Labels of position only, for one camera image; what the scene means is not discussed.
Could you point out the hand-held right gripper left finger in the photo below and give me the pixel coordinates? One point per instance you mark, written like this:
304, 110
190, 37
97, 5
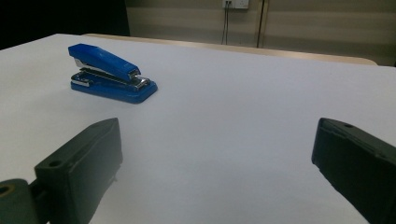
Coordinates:
77, 174

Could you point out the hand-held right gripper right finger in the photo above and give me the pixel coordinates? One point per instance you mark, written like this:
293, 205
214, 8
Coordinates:
358, 165

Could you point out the blue stapler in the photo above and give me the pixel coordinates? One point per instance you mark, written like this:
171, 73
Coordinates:
106, 60

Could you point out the light wooden table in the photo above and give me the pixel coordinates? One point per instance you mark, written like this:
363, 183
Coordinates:
280, 53

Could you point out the black curtain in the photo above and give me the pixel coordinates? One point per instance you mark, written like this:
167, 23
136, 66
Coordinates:
62, 15

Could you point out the vertical wall trim strip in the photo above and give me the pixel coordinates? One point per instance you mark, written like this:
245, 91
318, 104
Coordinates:
262, 25

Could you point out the white wall socket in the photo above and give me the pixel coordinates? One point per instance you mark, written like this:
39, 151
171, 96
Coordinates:
235, 3

